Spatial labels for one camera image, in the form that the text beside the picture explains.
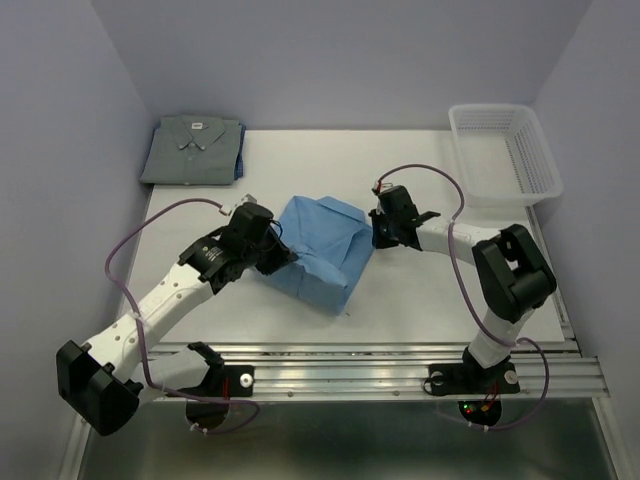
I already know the blue long sleeve shirt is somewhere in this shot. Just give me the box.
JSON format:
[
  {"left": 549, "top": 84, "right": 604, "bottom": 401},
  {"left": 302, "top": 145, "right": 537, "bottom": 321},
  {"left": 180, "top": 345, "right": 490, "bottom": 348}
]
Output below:
[{"left": 263, "top": 196, "right": 374, "bottom": 316}]

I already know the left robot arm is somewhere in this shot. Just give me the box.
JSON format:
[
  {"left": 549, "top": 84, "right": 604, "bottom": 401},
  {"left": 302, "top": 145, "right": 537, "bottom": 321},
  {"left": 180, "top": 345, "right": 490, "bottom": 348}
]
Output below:
[{"left": 55, "top": 201, "right": 297, "bottom": 436}]

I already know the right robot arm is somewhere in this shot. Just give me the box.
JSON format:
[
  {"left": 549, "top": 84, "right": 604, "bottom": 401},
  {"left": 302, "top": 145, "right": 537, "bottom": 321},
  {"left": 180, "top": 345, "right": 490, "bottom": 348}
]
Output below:
[{"left": 369, "top": 185, "right": 557, "bottom": 396}]

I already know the folded blue checkered shirt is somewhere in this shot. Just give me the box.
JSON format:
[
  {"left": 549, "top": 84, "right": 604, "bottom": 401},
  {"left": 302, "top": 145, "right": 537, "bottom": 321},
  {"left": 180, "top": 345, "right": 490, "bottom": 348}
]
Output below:
[{"left": 234, "top": 123, "right": 246, "bottom": 180}]

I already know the folded grey shirt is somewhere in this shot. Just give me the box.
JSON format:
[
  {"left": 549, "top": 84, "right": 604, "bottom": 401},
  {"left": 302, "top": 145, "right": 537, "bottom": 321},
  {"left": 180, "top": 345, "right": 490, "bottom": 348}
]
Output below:
[{"left": 140, "top": 115, "right": 241, "bottom": 186}]

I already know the white plastic basket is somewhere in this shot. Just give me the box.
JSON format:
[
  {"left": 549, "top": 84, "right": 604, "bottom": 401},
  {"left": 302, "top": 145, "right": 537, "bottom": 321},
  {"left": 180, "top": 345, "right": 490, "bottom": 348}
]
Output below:
[{"left": 448, "top": 104, "right": 563, "bottom": 207}]

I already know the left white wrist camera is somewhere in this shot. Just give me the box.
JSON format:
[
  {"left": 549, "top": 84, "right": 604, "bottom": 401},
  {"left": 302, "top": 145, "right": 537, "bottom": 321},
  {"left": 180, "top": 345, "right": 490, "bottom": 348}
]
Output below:
[{"left": 219, "top": 194, "right": 257, "bottom": 216}]

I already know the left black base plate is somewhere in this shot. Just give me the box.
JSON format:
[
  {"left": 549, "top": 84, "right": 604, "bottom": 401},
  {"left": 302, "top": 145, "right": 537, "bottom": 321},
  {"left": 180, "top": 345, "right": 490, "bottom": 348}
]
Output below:
[{"left": 179, "top": 364, "right": 255, "bottom": 399}]

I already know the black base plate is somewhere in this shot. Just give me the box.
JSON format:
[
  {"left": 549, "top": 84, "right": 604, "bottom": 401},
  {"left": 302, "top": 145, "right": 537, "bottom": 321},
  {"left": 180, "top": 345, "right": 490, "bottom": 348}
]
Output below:
[
  {"left": 422, "top": 362, "right": 521, "bottom": 397},
  {"left": 179, "top": 364, "right": 255, "bottom": 399}
]

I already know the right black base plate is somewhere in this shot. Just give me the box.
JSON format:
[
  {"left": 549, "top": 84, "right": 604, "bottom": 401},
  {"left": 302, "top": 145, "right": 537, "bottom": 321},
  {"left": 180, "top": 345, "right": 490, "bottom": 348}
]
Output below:
[{"left": 422, "top": 362, "right": 521, "bottom": 397}]

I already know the aluminium rail frame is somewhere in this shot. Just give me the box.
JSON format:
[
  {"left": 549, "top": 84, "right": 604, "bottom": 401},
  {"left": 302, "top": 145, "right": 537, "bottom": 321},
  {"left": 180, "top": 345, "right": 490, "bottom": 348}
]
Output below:
[{"left": 82, "top": 204, "right": 614, "bottom": 404}]

